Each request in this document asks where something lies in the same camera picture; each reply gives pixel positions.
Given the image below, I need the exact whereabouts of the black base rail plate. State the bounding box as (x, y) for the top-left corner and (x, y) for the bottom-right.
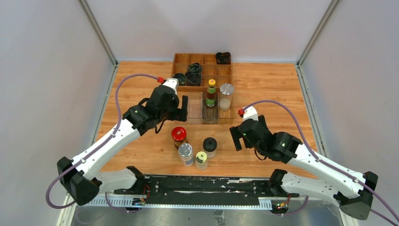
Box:
(84, 173), (347, 210)

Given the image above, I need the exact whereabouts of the yellow lid spice jar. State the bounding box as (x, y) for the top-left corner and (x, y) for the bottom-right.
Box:
(195, 151), (208, 170)

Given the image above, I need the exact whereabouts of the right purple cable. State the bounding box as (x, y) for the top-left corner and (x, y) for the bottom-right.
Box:
(238, 99), (399, 226)

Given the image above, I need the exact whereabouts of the silver lid spice jar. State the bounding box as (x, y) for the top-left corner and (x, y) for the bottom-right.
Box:
(178, 143), (194, 167)

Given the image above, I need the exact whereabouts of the black green coil middle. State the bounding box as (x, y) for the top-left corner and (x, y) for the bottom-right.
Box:
(187, 63), (202, 74)

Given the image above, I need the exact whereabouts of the wooden compartment tray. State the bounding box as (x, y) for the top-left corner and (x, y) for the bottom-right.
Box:
(170, 53), (234, 92)

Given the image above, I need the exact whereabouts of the yellow cap sauce bottle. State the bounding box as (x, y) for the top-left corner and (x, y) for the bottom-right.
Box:
(206, 79), (216, 107)

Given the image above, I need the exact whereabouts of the clear plastic organizer bin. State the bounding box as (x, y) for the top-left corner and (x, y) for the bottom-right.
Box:
(183, 92), (235, 124)

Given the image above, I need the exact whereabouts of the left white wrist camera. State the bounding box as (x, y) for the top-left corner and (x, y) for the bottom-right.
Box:
(162, 78), (179, 94)

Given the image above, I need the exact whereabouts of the black lid grinder jar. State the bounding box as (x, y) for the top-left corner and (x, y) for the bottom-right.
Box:
(203, 137), (217, 158)

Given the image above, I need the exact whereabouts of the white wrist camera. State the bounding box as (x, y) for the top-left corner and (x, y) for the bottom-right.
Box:
(242, 106), (258, 121)
(162, 78), (179, 94)

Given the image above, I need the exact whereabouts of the black coil lower middle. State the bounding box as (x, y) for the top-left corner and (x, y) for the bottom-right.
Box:
(185, 72), (202, 86)

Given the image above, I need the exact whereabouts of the large silver lid jar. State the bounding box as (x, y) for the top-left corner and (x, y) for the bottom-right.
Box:
(218, 83), (234, 112)

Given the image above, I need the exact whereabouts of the purple cable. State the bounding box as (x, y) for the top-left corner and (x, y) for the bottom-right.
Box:
(45, 73), (165, 209)
(238, 99), (399, 226)

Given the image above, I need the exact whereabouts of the black coil top right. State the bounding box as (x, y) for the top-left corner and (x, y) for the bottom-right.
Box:
(215, 52), (231, 65)

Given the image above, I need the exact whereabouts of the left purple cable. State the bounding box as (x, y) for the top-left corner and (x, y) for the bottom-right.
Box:
(45, 73), (165, 209)

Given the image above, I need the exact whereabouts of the red lid chili jar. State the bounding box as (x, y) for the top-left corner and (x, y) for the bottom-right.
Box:
(171, 127), (188, 149)

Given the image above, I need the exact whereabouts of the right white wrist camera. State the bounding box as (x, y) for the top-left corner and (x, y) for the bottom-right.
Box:
(242, 106), (258, 121)

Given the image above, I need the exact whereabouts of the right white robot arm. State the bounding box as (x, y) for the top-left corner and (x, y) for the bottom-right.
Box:
(230, 115), (378, 220)

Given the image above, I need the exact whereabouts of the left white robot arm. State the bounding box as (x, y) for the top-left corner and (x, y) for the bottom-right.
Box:
(56, 84), (189, 206)

